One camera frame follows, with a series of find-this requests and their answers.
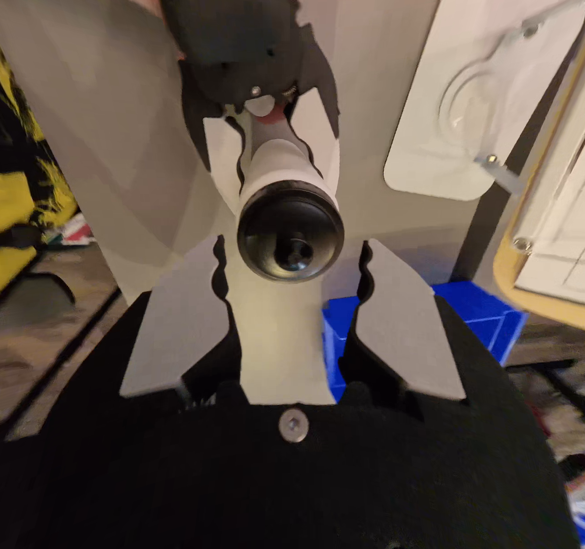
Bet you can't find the person's left hand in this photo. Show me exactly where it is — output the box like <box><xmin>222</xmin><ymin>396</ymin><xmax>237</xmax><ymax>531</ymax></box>
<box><xmin>256</xmin><ymin>104</ymin><xmax>287</xmax><ymax>126</ymax></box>

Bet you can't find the clear round stand foot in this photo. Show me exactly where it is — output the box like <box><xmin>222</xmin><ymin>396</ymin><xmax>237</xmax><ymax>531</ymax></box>
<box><xmin>436</xmin><ymin>56</ymin><xmax>517</xmax><ymax>148</ymax></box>

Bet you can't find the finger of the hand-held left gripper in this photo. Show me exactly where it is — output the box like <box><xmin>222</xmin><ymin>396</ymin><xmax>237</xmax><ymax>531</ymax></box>
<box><xmin>287</xmin><ymin>88</ymin><xmax>342</xmax><ymax>194</ymax></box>
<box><xmin>203</xmin><ymin>116</ymin><xmax>248</xmax><ymax>215</ymax></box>

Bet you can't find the metal stand bracket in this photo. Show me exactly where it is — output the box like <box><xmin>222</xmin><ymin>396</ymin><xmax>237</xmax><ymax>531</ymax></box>
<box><xmin>503</xmin><ymin>0</ymin><xmax>585</xmax><ymax>56</ymax></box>
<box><xmin>473</xmin><ymin>154</ymin><xmax>526</xmax><ymax>193</ymax></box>

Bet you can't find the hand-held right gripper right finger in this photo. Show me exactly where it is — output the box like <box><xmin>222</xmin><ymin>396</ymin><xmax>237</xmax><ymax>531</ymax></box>
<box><xmin>349</xmin><ymin>238</ymin><xmax>468</xmax><ymax>401</ymax></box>

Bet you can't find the black bottle lid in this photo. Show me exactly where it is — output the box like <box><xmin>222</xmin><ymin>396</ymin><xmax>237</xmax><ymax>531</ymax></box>
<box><xmin>236</xmin><ymin>180</ymin><xmax>346</xmax><ymax>283</ymax></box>

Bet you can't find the red green striped object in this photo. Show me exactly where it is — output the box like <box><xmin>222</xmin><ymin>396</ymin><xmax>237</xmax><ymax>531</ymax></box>
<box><xmin>46</xmin><ymin>212</ymin><xmax>96</xmax><ymax>247</ymax></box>

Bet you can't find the blue plastic bin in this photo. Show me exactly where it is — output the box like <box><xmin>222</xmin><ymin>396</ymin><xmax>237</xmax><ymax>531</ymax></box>
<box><xmin>321</xmin><ymin>280</ymin><xmax>529</xmax><ymax>404</ymax></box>

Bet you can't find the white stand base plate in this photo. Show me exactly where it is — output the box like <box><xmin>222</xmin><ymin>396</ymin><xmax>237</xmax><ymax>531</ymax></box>
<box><xmin>383</xmin><ymin>0</ymin><xmax>581</xmax><ymax>202</ymax></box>

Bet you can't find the white plastic bottle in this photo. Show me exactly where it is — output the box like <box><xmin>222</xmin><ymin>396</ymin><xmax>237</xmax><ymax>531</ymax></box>
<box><xmin>238</xmin><ymin>122</ymin><xmax>341</xmax><ymax>212</ymax></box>

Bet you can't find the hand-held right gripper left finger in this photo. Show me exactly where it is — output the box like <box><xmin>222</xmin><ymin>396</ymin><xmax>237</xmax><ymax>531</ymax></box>
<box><xmin>120</xmin><ymin>235</ymin><xmax>230</xmax><ymax>399</ymax></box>

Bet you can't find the black tape strip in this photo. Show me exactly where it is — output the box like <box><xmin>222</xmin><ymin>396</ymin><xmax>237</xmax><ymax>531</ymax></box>
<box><xmin>450</xmin><ymin>51</ymin><xmax>576</xmax><ymax>285</ymax></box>

